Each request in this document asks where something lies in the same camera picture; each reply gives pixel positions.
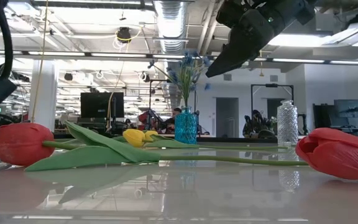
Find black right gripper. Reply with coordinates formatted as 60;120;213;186
205;0;318;78

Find blue glass vase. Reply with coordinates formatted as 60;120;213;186
174;105;198;145

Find yellow artificial tulip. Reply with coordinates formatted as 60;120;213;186
122;128;288;151
144;129;175;143

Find red artificial tulip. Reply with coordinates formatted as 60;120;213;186
295;127;358;182
0;120;310;172

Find clear textured glass vase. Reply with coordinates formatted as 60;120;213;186
277;99;299;147

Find white pillar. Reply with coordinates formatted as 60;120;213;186
28;59;58;131

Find blue artificial flower bunch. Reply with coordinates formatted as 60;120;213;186
147;50;213;108

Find grey door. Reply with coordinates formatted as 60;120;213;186
215;97;239;138

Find person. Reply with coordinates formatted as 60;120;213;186
163;107;183;134

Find black computer monitor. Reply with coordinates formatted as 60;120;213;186
80;91;126;119

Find dark desk monitor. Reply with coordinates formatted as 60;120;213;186
333;99;358;127

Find black ceiling device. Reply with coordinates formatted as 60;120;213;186
116;27;132;44

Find black background rig frame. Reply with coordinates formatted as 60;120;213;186
250;83;295;110

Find yellow hanging cable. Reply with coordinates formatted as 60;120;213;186
30;0;50;124

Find silver ceiling air duct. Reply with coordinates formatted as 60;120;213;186
153;0;188;55

